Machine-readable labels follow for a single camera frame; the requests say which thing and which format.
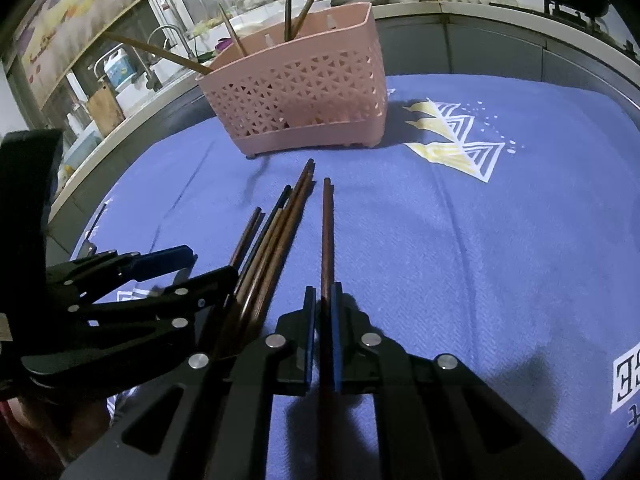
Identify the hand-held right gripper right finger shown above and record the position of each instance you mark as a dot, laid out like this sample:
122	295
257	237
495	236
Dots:
336	342

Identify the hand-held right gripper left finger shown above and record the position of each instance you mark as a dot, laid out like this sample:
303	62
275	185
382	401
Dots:
310	332

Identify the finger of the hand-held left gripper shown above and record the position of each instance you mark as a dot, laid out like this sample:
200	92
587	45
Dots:
210	282
165	260

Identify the bundle of brown chopsticks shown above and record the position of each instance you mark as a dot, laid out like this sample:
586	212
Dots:
280	260

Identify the brown wooden chopstick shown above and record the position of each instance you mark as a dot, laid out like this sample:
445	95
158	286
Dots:
288	0
232	30
312	0
160	52
327	235

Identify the pink plastic utensil basket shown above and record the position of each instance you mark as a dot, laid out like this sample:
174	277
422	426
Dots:
300	90

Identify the person's left hand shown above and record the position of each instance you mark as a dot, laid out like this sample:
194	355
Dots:
65	430

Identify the small wooden cutting board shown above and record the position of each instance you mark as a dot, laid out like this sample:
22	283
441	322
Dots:
105	110

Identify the blue printed tablecloth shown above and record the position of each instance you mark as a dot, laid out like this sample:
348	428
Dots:
450	260

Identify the white detergent jug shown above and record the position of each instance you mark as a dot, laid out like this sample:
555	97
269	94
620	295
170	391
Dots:
120	70

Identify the chrome kitchen faucet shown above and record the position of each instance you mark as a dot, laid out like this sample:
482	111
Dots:
151	77

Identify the fruit print window blind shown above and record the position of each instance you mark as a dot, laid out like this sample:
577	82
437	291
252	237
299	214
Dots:
75	10

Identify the kitchen counter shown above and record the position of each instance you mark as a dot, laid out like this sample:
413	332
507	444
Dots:
415	9

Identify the black gas stove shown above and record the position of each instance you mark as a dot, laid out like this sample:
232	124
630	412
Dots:
600	27

